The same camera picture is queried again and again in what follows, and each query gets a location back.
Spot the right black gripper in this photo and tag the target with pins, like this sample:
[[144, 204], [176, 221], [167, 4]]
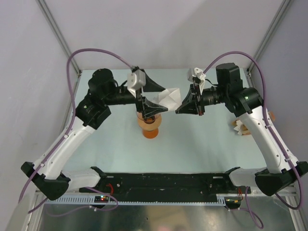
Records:
[[188, 106]]

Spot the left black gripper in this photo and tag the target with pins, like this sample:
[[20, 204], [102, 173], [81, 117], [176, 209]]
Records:
[[147, 108]]

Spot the white paper coffee filter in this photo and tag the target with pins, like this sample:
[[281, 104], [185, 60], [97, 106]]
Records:
[[169, 98]]

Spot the clear glass dripper cone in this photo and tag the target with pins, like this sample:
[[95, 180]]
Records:
[[148, 120]]

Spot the orange glass carafe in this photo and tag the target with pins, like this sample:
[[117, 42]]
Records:
[[150, 134]]

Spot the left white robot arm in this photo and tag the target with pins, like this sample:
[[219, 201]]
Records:
[[47, 172]]

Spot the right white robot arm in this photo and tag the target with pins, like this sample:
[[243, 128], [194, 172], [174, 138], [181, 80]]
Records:
[[282, 167]]

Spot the orange filter holder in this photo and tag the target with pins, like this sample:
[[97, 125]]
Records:
[[272, 116]]

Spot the stack of paper filters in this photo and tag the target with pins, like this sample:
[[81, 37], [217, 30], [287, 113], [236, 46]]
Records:
[[239, 126]]

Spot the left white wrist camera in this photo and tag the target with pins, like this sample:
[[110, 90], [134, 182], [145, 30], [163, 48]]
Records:
[[135, 81]]

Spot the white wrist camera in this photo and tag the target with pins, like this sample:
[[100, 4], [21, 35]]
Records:
[[135, 81], [196, 76]]

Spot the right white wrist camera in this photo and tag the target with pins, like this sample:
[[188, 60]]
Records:
[[196, 76]]

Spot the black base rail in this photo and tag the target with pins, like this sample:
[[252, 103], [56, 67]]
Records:
[[168, 187]]

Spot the white slotted cable duct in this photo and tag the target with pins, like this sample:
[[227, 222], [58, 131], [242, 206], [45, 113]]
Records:
[[91, 199]]

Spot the right aluminium frame post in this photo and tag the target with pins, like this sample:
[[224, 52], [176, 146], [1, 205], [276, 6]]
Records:
[[273, 27]]

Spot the aluminium frame post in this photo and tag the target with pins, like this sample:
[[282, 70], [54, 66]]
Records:
[[54, 27], [273, 27]]

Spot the left aluminium frame post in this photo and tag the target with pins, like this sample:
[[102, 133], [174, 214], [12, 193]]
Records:
[[54, 27]]

